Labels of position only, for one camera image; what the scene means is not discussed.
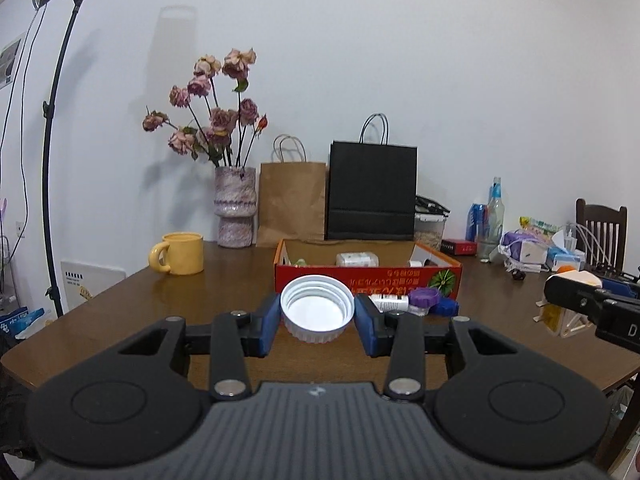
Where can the dark wooden chair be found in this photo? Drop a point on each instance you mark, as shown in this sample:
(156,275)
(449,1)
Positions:
(600,220)

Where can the red black small box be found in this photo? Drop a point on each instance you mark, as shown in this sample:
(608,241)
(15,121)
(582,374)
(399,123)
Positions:
(459,247)

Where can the framed wall picture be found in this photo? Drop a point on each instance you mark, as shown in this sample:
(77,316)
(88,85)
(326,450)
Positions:
(10,62)

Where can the dried pink roses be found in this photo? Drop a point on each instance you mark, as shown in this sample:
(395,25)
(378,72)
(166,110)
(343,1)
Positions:
(222,120)

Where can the clear plastic box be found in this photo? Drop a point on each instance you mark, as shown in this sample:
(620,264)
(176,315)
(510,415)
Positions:
(356,259)

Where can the colourful snack bag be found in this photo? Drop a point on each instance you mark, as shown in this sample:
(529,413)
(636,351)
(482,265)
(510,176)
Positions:
(540,225)

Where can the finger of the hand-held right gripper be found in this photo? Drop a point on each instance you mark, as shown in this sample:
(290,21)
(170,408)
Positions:
(620,287)
(570,295)

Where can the small black object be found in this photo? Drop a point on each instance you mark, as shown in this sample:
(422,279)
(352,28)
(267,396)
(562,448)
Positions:
(517,274)

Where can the black folded frames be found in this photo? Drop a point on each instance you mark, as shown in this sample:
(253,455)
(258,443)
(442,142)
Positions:
(431,206)

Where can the white wall socket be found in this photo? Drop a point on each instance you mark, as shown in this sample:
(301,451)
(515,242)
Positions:
(20,228)

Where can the purple white packet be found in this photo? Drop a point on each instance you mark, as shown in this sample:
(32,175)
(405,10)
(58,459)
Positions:
(512,240)

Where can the orange fruit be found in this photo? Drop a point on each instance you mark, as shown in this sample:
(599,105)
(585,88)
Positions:
(566,268)

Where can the white flat packet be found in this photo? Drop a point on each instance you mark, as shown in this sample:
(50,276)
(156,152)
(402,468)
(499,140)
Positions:
(530,266)

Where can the yellow mug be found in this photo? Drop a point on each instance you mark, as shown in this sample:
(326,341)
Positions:
(185,255)

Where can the black light stand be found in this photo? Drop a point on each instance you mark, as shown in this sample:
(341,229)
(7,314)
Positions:
(50,160)

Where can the white ribbed jar lid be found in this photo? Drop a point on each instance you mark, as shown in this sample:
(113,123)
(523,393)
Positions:
(317,330)

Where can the clear glass bottle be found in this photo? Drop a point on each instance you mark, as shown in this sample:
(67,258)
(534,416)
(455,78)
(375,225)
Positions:
(495,210)

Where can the purple cap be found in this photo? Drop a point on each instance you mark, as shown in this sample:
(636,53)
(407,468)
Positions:
(424,297)

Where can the beige plastic holder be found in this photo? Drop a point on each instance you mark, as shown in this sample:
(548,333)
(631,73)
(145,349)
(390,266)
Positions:
(560,317)

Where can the white charger box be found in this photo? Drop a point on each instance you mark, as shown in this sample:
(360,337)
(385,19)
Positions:
(531,252)

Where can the speckled ceramic vase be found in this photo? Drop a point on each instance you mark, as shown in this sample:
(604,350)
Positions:
(235,210)

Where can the clear food container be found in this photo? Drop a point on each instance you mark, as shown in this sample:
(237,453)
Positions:
(429,235)

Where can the red cardboard box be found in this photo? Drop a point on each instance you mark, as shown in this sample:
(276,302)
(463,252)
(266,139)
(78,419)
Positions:
(400,279)

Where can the black paper bag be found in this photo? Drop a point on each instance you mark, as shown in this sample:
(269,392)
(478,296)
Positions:
(372,190)

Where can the white small bottle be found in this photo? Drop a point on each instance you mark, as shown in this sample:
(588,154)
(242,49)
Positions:
(390,303)

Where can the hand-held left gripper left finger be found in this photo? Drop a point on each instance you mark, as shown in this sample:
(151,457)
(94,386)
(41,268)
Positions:
(270,322)

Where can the white wall heater panel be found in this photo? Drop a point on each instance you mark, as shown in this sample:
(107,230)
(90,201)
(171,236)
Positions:
(95,285)

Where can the brown paper bag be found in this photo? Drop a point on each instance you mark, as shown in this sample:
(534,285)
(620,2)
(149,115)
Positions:
(292,200)

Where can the blue plastic packet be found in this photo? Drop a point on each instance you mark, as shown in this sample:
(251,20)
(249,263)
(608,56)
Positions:
(22,325)

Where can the blue round case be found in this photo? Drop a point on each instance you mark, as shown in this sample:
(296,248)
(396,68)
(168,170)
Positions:
(447,307)

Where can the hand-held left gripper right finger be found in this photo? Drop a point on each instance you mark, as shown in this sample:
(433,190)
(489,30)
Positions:
(365,325)

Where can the blue tissue box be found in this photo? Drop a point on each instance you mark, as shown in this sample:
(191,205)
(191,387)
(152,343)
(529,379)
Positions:
(565,260)

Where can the blue drink can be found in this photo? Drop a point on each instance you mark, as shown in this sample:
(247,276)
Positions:
(475,220)

